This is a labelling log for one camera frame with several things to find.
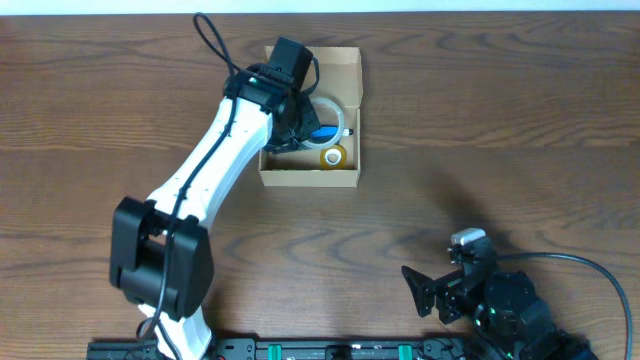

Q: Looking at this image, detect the blue plastic tape dispenser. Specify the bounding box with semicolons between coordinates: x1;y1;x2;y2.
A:
310;126;338;143

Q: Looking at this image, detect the large clear tape roll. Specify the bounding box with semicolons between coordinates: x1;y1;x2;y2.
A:
302;97;346;149

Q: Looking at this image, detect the small yellow tape roll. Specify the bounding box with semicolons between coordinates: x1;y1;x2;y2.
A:
320;144;347;170

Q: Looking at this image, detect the cardboard box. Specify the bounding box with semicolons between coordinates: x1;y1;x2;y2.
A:
258;47;363;188

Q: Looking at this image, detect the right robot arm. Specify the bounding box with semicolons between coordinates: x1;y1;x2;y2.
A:
401;236;596;360

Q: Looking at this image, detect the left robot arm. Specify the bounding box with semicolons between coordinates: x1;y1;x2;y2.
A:
109;64;317;359

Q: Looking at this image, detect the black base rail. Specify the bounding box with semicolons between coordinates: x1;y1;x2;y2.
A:
87;335;491;360

